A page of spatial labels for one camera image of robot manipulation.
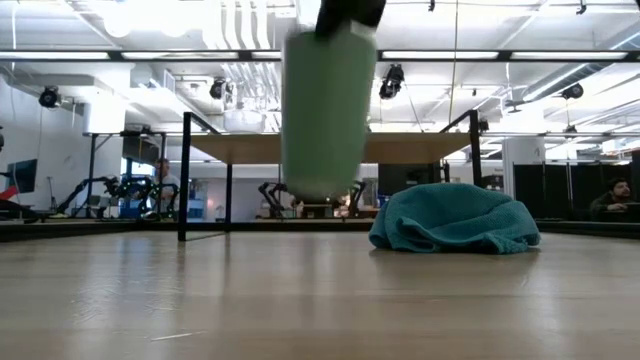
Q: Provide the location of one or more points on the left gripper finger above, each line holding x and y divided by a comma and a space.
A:
367, 12
332, 15

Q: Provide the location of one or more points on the green plastic cup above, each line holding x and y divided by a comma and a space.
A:
325, 125

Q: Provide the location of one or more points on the black background robot arm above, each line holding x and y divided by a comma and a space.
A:
85, 187
270, 195

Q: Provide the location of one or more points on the black hanging spotlight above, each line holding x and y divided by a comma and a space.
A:
391, 80
572, 91
220, 88
50, 97

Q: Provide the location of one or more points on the overhead light bar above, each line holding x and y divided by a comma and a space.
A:
440, 55

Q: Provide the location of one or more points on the black screen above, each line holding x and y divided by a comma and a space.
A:
405, 180

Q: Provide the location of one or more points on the teal cloth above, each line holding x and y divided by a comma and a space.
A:
450, 220

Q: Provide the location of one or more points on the person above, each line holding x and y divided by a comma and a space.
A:
167, 182
612, 197

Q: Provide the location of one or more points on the black room partition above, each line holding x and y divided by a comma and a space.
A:
560, 190

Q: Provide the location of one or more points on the black monitor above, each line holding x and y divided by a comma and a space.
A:
22, 176

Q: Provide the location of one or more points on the wooden shelf black metal frame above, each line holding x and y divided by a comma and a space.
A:
425, 147

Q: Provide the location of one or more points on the black background stand frame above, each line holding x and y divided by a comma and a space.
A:
91, 170

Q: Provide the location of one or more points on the black table border rail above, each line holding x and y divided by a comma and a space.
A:
75, 230

